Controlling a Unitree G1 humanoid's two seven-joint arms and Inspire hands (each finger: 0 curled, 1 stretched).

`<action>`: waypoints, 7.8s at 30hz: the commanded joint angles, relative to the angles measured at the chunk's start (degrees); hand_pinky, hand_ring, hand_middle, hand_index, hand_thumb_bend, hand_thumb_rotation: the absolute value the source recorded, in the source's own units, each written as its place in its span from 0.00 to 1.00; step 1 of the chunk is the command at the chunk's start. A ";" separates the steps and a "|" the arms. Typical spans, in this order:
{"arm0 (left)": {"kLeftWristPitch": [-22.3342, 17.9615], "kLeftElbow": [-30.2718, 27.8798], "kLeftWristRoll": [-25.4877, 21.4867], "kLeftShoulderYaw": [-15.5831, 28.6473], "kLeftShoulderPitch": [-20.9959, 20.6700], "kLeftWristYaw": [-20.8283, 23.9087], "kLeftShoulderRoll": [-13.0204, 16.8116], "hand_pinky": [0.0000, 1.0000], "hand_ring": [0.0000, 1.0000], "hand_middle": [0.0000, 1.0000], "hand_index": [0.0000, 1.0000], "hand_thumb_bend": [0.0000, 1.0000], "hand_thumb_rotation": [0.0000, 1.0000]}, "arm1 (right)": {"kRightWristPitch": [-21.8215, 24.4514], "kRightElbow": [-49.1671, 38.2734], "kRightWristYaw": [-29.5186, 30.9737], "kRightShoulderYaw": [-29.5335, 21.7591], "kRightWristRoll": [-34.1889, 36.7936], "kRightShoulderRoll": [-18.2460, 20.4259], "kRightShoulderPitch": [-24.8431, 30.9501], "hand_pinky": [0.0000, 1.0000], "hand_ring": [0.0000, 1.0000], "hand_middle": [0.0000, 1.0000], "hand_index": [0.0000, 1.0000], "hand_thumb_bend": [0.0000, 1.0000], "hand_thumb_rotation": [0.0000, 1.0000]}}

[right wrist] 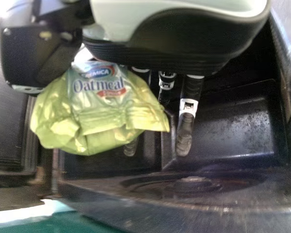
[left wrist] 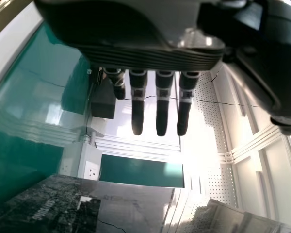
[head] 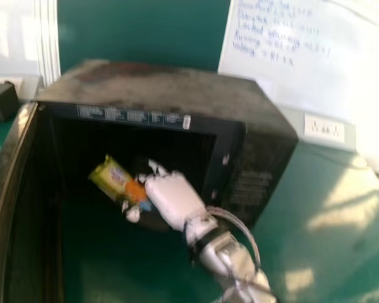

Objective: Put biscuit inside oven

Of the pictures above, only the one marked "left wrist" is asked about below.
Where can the black rectangular block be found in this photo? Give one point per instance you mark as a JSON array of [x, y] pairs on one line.
[[103, 106]]

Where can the white socket strip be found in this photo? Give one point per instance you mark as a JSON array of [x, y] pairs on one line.
[[92, 170]]

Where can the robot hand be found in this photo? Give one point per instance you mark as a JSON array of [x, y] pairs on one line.
[[135, 31]]

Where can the black oven with glass door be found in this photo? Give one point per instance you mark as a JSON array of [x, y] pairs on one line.
[[63, 206]]

